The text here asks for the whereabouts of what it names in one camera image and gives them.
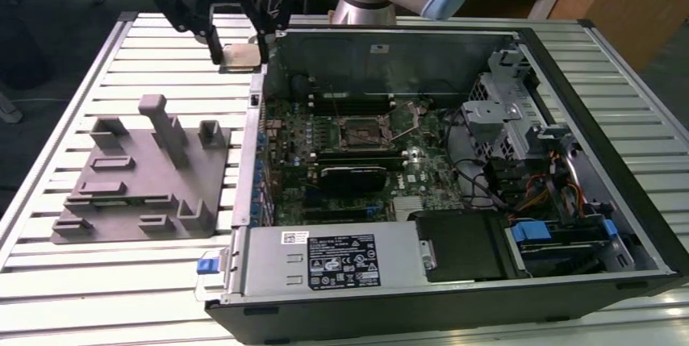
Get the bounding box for silver CPU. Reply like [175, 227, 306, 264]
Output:
[219, 42, 266, 72]

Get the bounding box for CPU socket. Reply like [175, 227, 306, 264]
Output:
[334, 115, 395, 150]

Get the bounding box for grey metal foot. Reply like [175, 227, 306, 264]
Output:
[0, 90, 24, 123]

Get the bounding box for grey parts rack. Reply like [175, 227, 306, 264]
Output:
[48, 94, 234, 244]

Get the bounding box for black graphics card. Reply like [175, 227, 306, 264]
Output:
[317, 164, 389, 196]

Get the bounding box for silver drive cage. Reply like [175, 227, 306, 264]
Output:
[461, 49, 548, 161]

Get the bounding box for green RAM stick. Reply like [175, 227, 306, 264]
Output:
[91, 198, 147, 207]

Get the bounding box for black expansion slot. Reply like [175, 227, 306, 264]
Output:
[303, 209, 373, 222]

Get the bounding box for green motherboard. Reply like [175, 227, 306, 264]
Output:
[257, 94, 470, 229]

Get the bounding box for silver chipset heatsink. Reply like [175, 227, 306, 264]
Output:
[394, 196, 433, 223]

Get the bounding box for silver power supply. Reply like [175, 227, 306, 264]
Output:
[236, 223, 438, 297]

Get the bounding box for black plastic shroud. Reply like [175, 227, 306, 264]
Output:
[411, 208, 510, 283]

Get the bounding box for hard disk in blue carrier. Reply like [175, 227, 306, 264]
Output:
[509, 219, 620, 277]

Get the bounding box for black PC case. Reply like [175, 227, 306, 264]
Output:
[203, 25, 689, 343]

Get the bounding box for black data cable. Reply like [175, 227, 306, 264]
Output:
[451, 158, 514, 218]

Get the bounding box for coloured power wires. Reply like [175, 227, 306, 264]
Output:
[516, 151, 588, 218]

